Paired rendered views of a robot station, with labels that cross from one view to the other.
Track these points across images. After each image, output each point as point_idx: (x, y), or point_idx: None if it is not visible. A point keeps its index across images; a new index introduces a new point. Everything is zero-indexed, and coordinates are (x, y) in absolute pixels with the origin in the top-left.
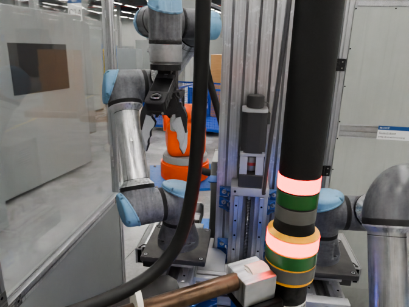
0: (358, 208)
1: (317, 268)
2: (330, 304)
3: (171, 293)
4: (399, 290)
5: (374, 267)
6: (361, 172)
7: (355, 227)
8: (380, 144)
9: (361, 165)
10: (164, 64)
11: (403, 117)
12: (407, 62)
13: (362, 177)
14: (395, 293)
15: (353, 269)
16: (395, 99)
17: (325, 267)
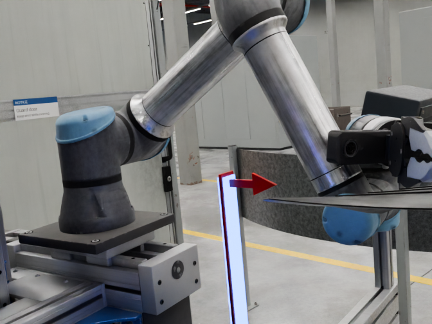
0: (138, 113)
1: (124, 228)
2: (178, 255)
3: None
4: (317, 90)
5: (285, 76)
6: (12, 177)
7: (139, 150)
8: (23, 128)
9: (9, 166)
10: None
11: (38, 84)
12: (20, 5)
13: (15, 185)
14: (317, 94)
15: (159, 213)
16: (21, 58)
17: (130, 224)
